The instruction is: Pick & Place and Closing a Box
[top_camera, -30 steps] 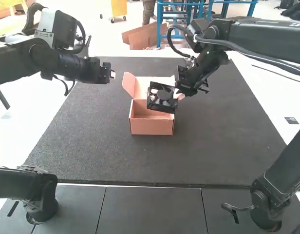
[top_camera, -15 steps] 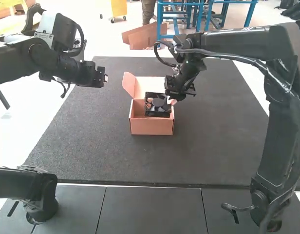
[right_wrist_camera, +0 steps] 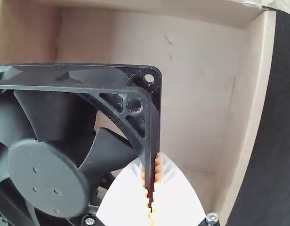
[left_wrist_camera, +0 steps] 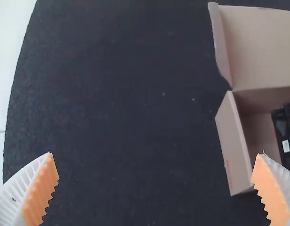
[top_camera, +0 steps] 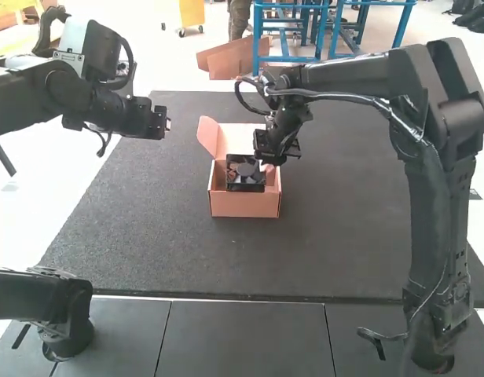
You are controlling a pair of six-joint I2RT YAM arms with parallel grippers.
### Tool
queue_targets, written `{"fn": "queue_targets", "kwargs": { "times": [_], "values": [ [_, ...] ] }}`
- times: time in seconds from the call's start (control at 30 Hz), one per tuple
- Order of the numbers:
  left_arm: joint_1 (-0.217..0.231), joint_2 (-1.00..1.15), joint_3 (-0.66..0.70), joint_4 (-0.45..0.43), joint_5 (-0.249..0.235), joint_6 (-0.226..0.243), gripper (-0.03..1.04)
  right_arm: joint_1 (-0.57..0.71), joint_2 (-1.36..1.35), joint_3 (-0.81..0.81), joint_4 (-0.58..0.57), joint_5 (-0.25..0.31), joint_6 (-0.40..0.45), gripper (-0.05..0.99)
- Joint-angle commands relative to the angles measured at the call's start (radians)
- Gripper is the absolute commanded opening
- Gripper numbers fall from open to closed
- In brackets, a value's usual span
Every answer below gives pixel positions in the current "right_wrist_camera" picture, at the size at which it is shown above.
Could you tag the black mat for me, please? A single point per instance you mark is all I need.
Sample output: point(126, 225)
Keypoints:
point(281, 117)

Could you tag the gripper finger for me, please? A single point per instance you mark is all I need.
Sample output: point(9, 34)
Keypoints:
point(178, 202)
point(121, 202)

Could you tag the cardboard box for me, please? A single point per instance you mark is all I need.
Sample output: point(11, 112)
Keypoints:
point(194, 94)

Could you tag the black square fan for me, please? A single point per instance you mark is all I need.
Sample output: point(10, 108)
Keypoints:
point(53, 176)

